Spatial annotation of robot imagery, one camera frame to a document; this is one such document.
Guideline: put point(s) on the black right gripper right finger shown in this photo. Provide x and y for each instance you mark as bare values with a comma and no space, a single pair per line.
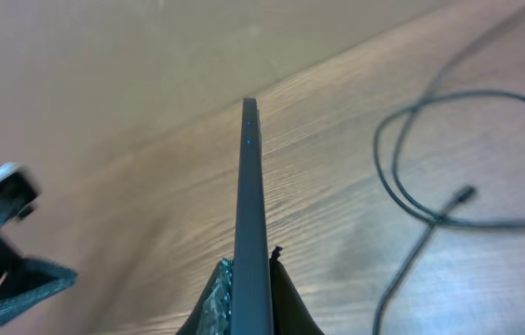
290,314

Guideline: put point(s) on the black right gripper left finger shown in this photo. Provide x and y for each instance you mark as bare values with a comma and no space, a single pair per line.
212,312

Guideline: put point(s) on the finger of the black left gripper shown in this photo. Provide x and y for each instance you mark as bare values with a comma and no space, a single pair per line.
33,281

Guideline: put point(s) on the blue Samsung Galaxy smartphone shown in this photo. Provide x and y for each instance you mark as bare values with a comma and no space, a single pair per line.
252,311

